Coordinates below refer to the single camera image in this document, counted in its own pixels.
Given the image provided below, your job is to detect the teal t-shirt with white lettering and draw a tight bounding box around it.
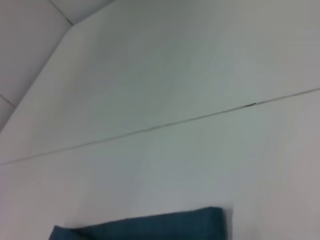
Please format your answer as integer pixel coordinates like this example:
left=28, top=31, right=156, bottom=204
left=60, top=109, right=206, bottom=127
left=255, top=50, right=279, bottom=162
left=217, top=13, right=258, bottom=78
left=48, top=206, right=227, bottom=240

